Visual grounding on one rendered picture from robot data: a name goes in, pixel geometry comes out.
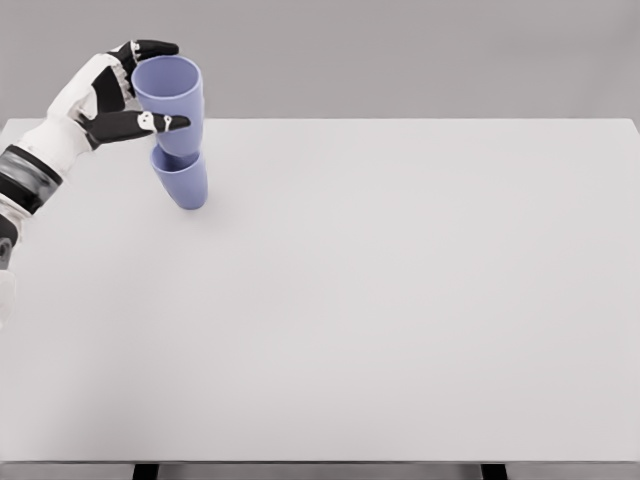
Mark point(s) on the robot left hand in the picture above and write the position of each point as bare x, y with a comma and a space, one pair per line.
82, 92

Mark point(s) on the blue plastic cup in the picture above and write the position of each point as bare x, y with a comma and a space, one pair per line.
172, 107
182, 182

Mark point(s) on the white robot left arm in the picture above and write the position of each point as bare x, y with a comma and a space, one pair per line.
37, 150

